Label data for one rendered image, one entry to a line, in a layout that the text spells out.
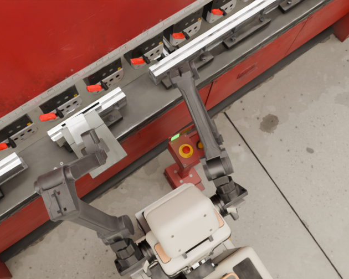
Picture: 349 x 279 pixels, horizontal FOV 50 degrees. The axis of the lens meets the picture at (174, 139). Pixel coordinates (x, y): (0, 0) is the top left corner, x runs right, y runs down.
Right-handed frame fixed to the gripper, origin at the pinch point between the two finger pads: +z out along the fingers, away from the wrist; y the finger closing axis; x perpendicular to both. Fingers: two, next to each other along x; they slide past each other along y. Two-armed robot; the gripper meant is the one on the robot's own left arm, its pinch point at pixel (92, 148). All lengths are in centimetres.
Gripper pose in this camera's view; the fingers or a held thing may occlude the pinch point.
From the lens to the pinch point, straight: 165.5
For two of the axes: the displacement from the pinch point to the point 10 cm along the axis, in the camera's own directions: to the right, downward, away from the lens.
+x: 5.0, 8.3, 2.7
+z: -3.3, -1.1, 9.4
